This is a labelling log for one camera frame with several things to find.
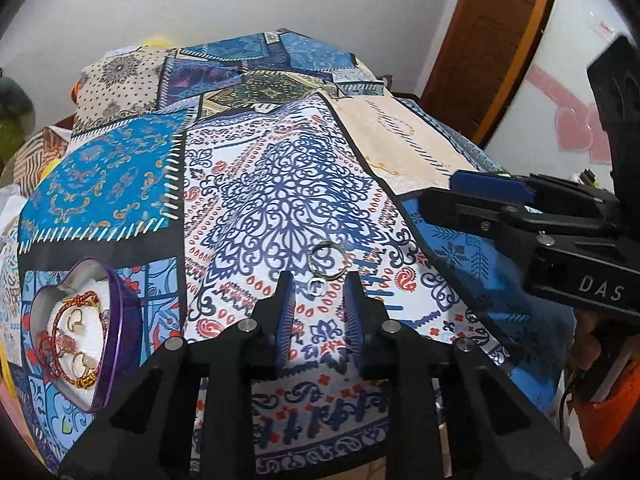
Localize patchwork printed blanket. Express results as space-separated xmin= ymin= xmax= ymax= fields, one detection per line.
xmin=0 ymin=27 xmax=576 ymax=480

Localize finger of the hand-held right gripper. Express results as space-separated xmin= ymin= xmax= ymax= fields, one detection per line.
xmin=449 ymin=170 xmax=556 ymax=213
xmin=416 ymin=187 xmax=553 ymax=261

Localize gold ring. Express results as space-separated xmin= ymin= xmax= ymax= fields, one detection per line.
xmin=70 ymin=352 xmax=99 ymax=377
xmin=64 ymin=307 xmax=89 ymax=334

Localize person's right hand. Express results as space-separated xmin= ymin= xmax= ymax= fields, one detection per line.
xmin=572 ymin=317 xmax=603 ymax=378

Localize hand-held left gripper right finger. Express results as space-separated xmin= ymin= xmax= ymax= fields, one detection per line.
xmin=343 ymin=271 xmax=585 ymax=480

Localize purple heart-shaped tin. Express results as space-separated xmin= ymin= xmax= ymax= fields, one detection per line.
xmin=20 ymin=259 xmax=143 ymax=413

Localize large silver ring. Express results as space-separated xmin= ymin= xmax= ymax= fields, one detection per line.
xmin=308 ymin=243 xmax=347 ymax=278

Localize orange striped cloth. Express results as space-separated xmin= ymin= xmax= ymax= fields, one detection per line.
xmin=12 ymin=125 xmax=73 ymax=186

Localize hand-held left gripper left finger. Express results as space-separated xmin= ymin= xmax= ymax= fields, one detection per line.
xmin=57 ymin=271 xmax=297 ymax=480

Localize red gold cord bracelet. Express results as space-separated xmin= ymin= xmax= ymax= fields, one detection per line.
xmin=47 ymin=292 xmax=108 ymax=389

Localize brown wooden door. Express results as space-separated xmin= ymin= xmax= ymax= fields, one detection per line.
xmin=419 ymin=0 xmax=560 ymax=147

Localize orange garment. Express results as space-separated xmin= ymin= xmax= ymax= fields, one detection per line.
xmin=570 ymin=372 xmax=633 ymax=463

